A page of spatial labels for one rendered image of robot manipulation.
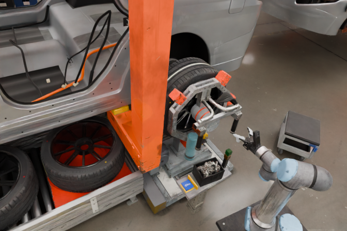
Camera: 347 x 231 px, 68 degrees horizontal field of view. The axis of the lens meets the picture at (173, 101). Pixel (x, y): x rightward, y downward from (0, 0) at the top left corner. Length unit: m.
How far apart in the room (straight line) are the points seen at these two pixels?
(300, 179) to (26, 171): 1.80
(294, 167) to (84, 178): 1.43
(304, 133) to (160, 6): 2.19
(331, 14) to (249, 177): 2.50
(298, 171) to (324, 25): 3.08
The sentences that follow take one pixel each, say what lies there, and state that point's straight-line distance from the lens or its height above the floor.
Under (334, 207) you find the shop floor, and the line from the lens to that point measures 3.02.
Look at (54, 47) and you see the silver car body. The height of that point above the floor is 0.94.
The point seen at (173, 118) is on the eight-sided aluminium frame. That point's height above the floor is 0.92.
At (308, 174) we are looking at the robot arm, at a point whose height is 1.20.
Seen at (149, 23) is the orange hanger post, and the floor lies 1.69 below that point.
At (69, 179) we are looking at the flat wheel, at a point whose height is 0.47.
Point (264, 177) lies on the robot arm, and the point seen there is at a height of 0.68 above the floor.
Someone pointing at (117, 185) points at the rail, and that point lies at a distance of 2.11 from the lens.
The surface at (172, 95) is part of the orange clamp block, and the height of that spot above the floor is 1.10.
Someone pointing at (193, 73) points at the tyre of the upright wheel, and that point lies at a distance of 1.83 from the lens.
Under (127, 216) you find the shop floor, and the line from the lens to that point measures 2.42.
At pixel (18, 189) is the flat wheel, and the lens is 2.13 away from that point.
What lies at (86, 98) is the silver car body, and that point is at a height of 0.92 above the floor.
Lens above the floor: 2.18
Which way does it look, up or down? 40 degrees down
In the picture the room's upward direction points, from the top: 6 degrees clockwise
